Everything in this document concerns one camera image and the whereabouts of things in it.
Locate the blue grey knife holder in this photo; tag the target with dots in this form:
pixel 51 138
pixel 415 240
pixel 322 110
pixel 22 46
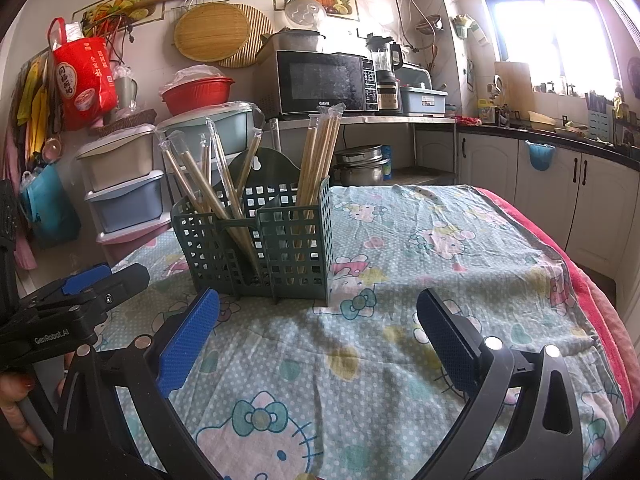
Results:
pixel 600 120

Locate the cardboard box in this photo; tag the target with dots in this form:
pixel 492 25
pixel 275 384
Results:
pixel 267 49

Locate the wooden cutting board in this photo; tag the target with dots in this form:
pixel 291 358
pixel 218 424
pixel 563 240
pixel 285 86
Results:
pixel 514 77

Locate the hanging steel colander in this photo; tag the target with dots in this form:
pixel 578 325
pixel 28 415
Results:
pixel 430 24

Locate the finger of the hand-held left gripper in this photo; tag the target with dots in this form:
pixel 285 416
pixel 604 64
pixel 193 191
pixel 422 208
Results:
pixel 125 285
pixel 85 279

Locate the black microwave oven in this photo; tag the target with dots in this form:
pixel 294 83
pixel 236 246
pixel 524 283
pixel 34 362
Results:
pixel 325 82

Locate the pink red blanket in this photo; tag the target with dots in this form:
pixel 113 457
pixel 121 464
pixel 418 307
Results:
pixel 600 285

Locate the pink hanging cloth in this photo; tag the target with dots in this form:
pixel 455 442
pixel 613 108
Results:
pixel 17 245

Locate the wicker basket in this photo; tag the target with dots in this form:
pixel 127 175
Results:
pixel 125 122

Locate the grey plastic jug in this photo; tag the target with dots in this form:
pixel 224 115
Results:
pixel 126 92

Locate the blue hanging bin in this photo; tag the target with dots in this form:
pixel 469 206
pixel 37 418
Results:
pixel 540 157

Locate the plastic drawer tower beige top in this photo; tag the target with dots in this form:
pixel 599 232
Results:
pixel 120 180

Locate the round bamboo mat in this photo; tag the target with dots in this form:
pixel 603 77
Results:
pixel 260 40

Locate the dark green plastic utensil basket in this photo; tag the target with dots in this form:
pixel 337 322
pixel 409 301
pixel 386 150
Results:
pixel 290 260

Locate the black blender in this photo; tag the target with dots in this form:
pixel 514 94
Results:
pixel 384 75

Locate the group of bamboo chopsticks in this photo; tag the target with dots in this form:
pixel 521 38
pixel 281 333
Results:
pixel 317 160

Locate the person's left hand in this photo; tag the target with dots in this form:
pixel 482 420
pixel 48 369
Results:
pixel 12 390

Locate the round bamboo board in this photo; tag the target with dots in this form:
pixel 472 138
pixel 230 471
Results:
pixel 210 32

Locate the red shopping bag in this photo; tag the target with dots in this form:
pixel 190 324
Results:
pixel 82 85

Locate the stainless steel shelf table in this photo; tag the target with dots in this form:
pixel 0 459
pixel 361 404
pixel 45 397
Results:
pixel 400 120

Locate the red plastic basin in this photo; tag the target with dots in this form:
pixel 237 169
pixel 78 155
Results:
pixel 197 97

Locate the green wall rack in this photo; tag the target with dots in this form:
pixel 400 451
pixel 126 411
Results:
pixel 469 29

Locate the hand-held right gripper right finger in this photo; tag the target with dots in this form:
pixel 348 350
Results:
pixel 450 340

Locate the clear plastic lid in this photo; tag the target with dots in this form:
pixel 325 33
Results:
pixel 301 12

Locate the blue grey dish container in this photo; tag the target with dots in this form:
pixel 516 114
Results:
pixel 424 101

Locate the white kitchen cabinets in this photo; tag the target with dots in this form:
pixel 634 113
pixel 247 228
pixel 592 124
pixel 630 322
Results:
pixel 500 170

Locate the yellow hanging clothes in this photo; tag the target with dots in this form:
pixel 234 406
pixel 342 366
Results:
pixel 36 95

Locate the plastic drawer tower green top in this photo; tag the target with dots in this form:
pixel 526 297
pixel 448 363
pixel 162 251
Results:
pixel 225 127

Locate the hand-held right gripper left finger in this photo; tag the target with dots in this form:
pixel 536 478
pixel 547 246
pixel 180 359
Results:
pixel 187 340

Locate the stacked steel pots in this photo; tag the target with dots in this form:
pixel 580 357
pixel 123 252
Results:
pixel 362 167

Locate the kitchen window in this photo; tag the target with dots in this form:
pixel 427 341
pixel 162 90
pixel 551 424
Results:
pixel 550 20

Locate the white plastic bag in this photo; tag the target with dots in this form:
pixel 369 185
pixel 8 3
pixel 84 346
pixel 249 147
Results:
pixel 195 75

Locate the grey countertop appliance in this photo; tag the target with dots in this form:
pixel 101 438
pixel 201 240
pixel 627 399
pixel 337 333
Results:
pixel 415 75

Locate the grey cooking pot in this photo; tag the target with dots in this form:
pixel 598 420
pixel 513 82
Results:
pixel 300 41

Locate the small wall fan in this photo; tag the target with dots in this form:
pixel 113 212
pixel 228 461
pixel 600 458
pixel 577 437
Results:
pixel 635 76

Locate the blue bag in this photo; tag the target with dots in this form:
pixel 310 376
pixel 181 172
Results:
pixel 52 207

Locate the cartoon print light blue cloth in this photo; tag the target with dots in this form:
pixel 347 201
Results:
pixel 400 260

